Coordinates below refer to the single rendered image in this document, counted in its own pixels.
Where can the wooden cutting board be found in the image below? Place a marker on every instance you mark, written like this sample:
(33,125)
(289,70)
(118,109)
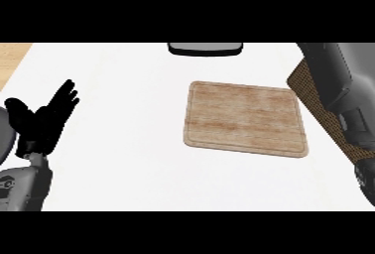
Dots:
(245,118)

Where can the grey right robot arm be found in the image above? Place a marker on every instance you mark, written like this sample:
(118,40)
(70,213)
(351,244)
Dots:
(342,86)

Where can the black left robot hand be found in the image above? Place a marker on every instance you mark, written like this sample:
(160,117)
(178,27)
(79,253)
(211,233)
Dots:
(44,125)

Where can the brown wicker basket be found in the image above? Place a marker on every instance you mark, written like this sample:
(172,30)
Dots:
(312,96)

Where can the dark grey appliance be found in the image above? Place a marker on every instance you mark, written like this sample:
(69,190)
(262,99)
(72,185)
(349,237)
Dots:
(206,49)

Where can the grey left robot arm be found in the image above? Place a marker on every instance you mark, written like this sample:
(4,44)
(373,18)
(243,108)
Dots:
(25,185)

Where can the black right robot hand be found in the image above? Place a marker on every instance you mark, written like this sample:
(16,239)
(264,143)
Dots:
(367,182)

